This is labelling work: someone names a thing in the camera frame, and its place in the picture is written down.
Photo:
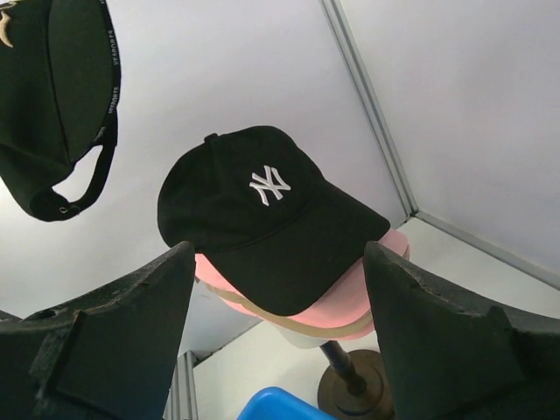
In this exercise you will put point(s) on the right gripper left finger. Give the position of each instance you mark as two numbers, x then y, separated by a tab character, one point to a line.
108	354

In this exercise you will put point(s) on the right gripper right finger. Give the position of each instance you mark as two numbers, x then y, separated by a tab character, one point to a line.
450	353

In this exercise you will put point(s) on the dark round wooden stand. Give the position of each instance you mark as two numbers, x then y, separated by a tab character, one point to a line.
355	385

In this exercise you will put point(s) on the beige cap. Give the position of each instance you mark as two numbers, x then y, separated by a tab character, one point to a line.
306	328

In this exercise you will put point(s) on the blue plastic bin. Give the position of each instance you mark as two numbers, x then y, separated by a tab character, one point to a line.
274	403

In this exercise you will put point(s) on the dark cap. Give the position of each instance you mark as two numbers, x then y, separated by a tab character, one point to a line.
262	213

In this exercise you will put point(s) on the pink baseball cap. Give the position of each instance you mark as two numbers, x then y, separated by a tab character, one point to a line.
369	336

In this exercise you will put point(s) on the beige mannequin head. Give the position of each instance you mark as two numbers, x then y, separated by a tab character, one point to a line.
300	340

